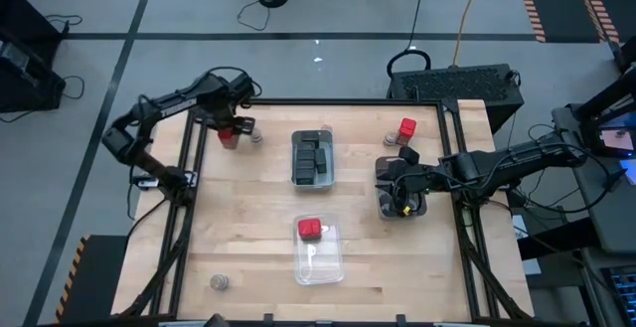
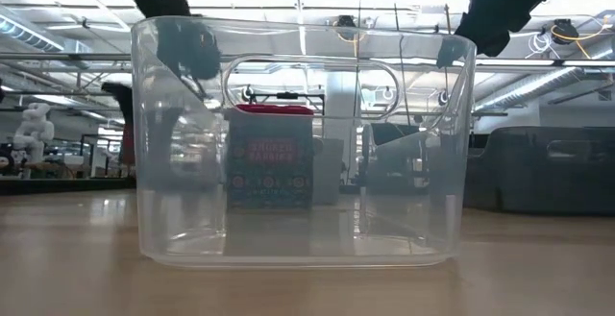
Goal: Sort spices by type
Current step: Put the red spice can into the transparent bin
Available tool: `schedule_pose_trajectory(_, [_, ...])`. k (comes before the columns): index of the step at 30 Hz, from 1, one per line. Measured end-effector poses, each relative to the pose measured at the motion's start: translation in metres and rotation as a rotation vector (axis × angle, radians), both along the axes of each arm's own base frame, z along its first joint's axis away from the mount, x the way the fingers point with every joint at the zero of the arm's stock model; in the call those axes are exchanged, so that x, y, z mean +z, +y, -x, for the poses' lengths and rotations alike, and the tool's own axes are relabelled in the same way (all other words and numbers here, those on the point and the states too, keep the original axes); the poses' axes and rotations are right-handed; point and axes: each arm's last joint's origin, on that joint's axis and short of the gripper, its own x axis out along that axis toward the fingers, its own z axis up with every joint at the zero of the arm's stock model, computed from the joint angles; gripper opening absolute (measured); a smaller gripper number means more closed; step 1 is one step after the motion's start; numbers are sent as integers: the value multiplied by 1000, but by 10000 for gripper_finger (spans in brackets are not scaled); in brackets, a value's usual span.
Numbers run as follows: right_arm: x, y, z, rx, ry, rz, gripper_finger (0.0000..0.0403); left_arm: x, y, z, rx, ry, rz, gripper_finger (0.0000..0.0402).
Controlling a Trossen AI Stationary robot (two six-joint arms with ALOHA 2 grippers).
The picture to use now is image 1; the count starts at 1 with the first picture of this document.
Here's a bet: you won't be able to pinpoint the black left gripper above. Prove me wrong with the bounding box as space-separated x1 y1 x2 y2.
201 73 258 136

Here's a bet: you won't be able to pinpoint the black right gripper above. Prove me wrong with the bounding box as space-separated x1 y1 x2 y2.
386 145 441 218

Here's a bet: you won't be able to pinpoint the red lid smoked paprika tin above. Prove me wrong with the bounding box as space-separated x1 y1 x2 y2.
296 217 324 243
218 127 241 151
396 116 418 148

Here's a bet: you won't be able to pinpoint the smoke grey plastic bin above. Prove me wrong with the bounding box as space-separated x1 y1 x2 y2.
374 155 429 221

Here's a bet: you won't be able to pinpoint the white plastic bin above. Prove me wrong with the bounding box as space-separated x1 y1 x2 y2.
290 128 336 193

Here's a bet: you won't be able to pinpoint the white power box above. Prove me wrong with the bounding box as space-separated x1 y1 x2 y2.
129 170 200 191

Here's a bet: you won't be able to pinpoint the black perforated computer case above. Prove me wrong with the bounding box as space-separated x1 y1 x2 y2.
386 62 526 134

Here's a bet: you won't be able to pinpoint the clear plastic bin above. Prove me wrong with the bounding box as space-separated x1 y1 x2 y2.
291 213 347 287

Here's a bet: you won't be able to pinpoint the black platform hazard stripes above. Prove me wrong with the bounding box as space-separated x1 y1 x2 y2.
53 234 130 324

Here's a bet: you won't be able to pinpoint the grey operator desk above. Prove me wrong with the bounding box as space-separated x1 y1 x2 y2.
550 101 636 256

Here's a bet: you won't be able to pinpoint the black equipment box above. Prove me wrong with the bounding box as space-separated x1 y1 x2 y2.
0 0 69 114

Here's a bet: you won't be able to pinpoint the black monitor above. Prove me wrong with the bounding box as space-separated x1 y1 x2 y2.
580 112 636 159

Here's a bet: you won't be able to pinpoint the backlit keyboard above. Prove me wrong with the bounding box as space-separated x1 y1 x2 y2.
599 264 636 327

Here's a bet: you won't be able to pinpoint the black table frame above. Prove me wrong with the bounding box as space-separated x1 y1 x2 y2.
116 96 537 326

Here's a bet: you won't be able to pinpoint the black looped power cable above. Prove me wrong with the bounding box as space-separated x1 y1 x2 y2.
385 0 431 82

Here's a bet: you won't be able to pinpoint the yellow floor cable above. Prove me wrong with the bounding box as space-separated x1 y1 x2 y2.
449 0 486 68

